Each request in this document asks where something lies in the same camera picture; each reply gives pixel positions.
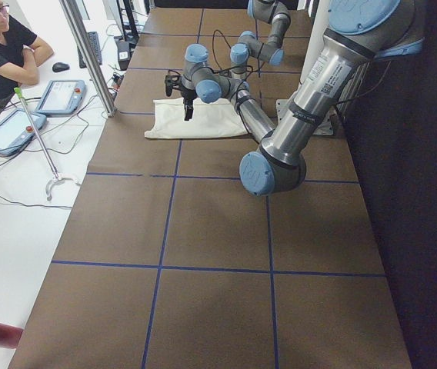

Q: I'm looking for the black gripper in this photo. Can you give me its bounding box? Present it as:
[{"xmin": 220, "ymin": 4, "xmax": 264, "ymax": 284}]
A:
[{"xmin": 164, "ymin": 70, "xmax": 197, "ymax": 121}]

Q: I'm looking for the cream long-sleeve cat shirt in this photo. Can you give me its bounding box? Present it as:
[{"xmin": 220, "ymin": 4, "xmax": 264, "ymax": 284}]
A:
[{"xmin": 144, "ymin": 98, "xmax": 248, "ymax": 139}]

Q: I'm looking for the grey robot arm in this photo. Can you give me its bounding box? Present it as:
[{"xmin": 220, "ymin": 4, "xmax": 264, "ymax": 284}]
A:
[
  {"xmin": 165, "ymin": 1, "xmax": 426, "ymax": 196},
  {"xmin": 229, "ymin": 1, "xmax": 291, "ymax": 79}
]

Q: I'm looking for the black keyboard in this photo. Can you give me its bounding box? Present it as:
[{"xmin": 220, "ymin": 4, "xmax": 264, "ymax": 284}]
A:
[{"xmin": 77, "ymin": 31, "xmax": 103, "ymax": 69}]

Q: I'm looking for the far teach pendant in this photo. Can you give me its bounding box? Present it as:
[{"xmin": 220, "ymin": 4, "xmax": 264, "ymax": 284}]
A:
[{"xmin": 35, "ymin": 79, "xmax": 86, "ymax": 116}]

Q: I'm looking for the teach pendant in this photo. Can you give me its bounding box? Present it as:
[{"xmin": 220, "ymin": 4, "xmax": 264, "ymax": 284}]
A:
[
  {"xmin": 0, "ymin": 108, "xmax": 35, "ymax": 157},
  {"xmin": 35, "ymin": 79, "xmax": 86, "ymax": 116}
]

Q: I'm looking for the black computer mouse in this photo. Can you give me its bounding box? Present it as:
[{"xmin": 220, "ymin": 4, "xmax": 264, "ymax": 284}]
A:
[{"xmin": 52, "ymin": 62, "xmax": 70, "ymax": 73}]

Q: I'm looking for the metal reacher stick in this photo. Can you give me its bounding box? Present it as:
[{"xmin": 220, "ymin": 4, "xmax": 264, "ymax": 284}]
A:
[{"xmin": 13, "ymin": 87, "xmax": 83, "ymax": 202}]

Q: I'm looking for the near teach pendant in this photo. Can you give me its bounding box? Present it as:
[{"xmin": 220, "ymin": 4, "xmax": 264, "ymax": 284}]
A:
[{"xmin": 0, "ymin": 108, "xmax": 35, "ymax": 157}]

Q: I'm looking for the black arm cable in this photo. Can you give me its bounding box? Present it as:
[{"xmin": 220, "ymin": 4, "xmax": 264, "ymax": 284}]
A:
[{"xmin": 212, "ymin": 28, "xmax": 265, "ymax": 101}]

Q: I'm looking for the grey aluminium frame post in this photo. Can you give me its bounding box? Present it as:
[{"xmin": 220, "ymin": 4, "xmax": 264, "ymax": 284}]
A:
[{"xmin": 59, "ymin": 0, "xmax": 116, "ymax": 117}]

